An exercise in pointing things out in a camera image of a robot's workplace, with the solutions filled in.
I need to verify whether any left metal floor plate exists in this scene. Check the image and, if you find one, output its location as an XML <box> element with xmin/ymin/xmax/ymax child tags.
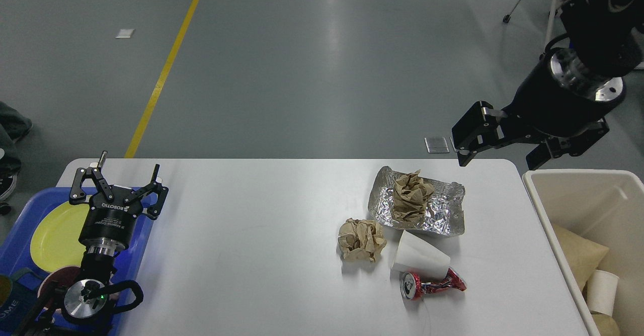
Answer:
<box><xmin>425</xmin><ymin>137</ymin><xmax>451</xmax><ymax>153</ymax></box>

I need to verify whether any white floor marker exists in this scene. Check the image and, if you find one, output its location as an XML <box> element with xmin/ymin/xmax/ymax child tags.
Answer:
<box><xmin>115</xmin><ymin>28</ymin><xmax>135</xmax><ymax>39</ymax></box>

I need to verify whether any crushed red soda can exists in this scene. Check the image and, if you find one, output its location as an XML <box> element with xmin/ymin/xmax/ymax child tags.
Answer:
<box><xmin>399</xmin><ymin>267</ymin><xmax>467</xmax><ymax>301</ymax></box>

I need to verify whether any yellow plastic plate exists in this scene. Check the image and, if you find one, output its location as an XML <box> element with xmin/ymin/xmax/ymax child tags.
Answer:
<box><xmin>30</xmin><ymin>202</ymin><xmax>89</xmax><ymax>273</ymax></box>

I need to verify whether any crumpled brown paper ball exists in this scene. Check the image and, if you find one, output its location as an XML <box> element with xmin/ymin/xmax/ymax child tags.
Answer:
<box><xmin>338</xmin><ymin>218</ymin><xmax>387</xmax><ymax>263</ymax></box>

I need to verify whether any black and white shoe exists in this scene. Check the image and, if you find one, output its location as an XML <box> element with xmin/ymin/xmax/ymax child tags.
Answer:
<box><xmin>0</xmin><ymin>174</ymin><xmax>18</xmax><ymax>202</ymax></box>

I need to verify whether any aluminium foil sheet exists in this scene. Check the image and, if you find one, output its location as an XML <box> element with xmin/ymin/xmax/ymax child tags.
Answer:
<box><xmin>368</xmin><ymin>166</ymin><xmax>465</xmax><ymax>237</ymax></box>

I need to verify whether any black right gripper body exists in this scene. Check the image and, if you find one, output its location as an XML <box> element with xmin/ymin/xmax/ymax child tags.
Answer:
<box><xmin>501</xmin><ymin>49</ymin><xmax>626</xmax><ymax>157</ymax></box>

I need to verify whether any brown paper bag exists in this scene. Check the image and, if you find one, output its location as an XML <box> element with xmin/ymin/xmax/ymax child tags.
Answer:
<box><xmin>552</xmin><ymin>224</ymin><xmax>610</xmax><ymax>291</ymax></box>

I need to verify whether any pink mug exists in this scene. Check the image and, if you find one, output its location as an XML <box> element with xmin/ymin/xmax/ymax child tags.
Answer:
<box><xmin>36</xmin><ymin>266</ymin><xmax>121</xmax><ymax>321</ymax></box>

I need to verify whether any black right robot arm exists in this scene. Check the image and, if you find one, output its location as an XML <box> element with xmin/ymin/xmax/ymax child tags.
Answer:
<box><xmin>452</xmin><ymin>0</ymin><xmax>642</xmax><ymax>170</ymax></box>

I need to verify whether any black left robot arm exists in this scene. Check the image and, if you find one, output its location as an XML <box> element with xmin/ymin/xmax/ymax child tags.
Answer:
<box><xmin>11</xmin><ymin>152</ymin><xmax>170</xmax><ymax>335</ymax></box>

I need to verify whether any dark teal mug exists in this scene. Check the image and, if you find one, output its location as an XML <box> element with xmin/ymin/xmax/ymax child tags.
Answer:
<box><xmin>1</xmin><ymin>268</ymin><xmax>44</xmax><ymax>335</ymax></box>

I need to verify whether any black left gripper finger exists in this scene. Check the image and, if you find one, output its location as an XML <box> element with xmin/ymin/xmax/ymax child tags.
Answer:
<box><xmin>123</xmin><ymin>164</ymin><xmax>170</xmax><ymax>221</ymax></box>
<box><xmin>69</xmin><ymin>151</ymin><xmax>115</xmax><ymax>207</ymax></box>

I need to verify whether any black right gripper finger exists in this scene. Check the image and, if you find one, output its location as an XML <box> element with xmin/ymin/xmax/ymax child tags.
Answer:
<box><xmin>525</xmin><ymin>140</ymin><xmax>566</xmax><ymax>171</ymax></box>
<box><xmin>451</xmin><ymin>101</ymin><xmax>508</xmax><ymax>167</ymax></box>

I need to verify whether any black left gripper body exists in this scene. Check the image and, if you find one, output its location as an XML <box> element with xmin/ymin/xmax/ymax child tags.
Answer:
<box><xmin>78</xmin><ymin>195</ymin><xmax>143</xmax><ymax>251</ymax></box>

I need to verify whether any beige plastic bin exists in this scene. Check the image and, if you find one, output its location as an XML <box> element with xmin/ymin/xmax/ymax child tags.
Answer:
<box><xmin>523</xmin><ymin>169</ymin><xmax>643</xmax><ymax>335</ymax></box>

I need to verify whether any white paper cup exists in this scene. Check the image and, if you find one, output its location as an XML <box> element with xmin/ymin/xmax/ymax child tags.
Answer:
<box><xmin>391</xmin><ymin>231</ymin><xmax>451</xmax><ymax>280</ymax></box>
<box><xmin>586</xmin><ymin>270</ymin><xmax>619</xmax><ymax>317</ymax></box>

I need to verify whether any blue plastic tray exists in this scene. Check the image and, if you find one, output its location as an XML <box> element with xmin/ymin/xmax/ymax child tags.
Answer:
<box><xmin>0</xmin><ymin>188</ymin><xmax>156</xmax><ymax>336</ymax></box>

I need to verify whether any crumpled brown paper on foil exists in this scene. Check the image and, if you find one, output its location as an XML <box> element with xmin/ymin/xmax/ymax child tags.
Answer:
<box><xmin>392</xmin><ymin>170</ymin><xmax>435</xmax><ymax>227</ymax></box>

